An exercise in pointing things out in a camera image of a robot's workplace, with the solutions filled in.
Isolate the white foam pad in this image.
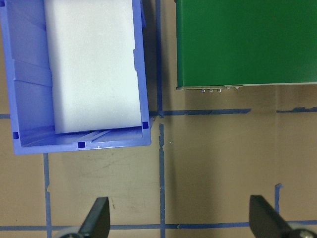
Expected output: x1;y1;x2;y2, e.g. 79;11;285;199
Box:
44;0;149;135

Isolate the blue plastic storage bin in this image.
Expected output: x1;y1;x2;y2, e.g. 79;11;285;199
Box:
0;0;156;156

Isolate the green belt conveyor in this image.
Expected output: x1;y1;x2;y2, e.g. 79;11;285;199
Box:
175;0;317;94

